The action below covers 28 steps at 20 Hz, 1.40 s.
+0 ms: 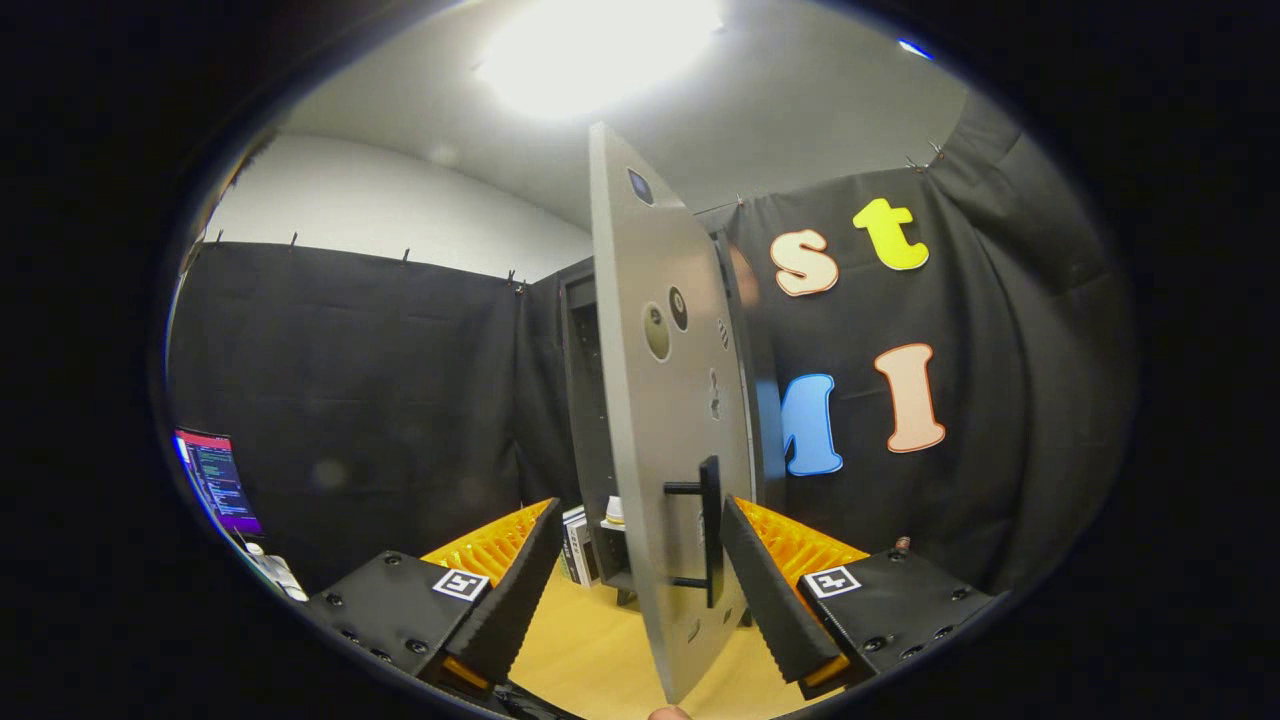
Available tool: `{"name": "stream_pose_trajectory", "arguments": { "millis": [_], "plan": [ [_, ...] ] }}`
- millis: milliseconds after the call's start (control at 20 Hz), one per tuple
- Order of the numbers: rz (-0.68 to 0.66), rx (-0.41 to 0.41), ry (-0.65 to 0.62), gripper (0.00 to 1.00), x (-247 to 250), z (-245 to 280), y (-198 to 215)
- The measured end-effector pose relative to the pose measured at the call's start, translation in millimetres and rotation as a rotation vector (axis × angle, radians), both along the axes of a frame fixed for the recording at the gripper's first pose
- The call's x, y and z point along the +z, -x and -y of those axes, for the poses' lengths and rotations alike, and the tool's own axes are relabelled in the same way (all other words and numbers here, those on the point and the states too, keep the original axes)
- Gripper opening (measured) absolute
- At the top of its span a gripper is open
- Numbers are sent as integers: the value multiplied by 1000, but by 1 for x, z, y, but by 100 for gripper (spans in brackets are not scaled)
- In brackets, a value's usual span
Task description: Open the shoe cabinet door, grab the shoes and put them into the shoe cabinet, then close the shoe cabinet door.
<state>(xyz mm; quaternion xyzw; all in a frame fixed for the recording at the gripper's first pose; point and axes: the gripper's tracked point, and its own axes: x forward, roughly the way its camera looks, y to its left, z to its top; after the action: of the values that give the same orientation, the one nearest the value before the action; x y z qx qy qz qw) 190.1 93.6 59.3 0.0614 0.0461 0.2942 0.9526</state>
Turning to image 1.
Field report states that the white device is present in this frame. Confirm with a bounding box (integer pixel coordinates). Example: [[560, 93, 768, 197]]
[[243, 541, 310, 603]]

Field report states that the large ceiling light panel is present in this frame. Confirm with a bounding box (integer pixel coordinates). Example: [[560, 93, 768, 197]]
[[475, 0, 726, 121]]

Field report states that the dark grey shoe cabinet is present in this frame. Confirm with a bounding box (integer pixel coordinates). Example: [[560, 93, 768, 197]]
[[558, 205, 791, 607]]

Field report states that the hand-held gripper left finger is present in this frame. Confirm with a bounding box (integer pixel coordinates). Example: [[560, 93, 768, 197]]
[[300, 497, 567, 701]]

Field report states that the grey shoe cabinet door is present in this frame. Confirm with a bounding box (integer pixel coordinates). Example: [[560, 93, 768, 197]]
[[588, 122, 761, 706]]

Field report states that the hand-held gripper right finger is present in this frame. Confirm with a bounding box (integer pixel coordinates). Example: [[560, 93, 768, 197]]
[[719, 493, 993, 701]]

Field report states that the green spine book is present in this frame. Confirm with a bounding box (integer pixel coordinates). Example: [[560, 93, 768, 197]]
[[560, 505, 586, 582]]

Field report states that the computer monitor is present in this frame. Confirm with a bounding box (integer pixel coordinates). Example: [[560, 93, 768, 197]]
[[173, 428, 265, 538]]

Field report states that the black backdrop cloth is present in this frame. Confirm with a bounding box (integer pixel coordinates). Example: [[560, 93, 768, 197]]
[[165, 90, 1141, 601]]

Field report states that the black door handle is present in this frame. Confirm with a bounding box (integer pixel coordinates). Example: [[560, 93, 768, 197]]
[[663, 456, 725, 609]]

